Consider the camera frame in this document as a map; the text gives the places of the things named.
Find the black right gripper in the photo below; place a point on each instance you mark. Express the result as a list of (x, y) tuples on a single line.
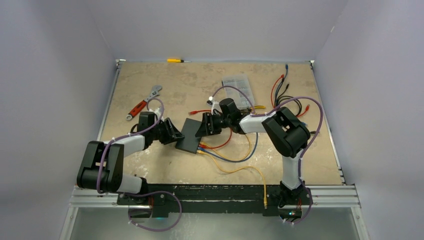
[(205, 129)]

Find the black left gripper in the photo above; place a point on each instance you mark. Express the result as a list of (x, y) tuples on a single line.
[(169, 136)]

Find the black network switch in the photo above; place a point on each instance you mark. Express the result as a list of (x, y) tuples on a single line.
[(190, 142)]

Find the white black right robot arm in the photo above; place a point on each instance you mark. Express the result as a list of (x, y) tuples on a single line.
[(286, 132)]

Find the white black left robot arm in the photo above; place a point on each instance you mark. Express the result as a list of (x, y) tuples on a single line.
[(102, 166)]

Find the black yellow pliers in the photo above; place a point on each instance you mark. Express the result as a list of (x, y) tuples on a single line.
[(255, 107)]

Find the clear plastic parts box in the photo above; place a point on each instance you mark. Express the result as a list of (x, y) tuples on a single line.
[(241, 82)]

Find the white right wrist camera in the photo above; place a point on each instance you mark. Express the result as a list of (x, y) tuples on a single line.
[(215, 106)]

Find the red handled adjustable wrench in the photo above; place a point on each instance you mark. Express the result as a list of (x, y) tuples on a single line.
[(141, 105)]

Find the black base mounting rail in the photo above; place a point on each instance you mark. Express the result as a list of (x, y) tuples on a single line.
[(268, 200)]

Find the yellow handled screwdriver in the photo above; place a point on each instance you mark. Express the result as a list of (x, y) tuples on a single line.
[(176, 60)]

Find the aluminium frame rail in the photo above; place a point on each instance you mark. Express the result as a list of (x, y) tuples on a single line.
[(323, 196)]

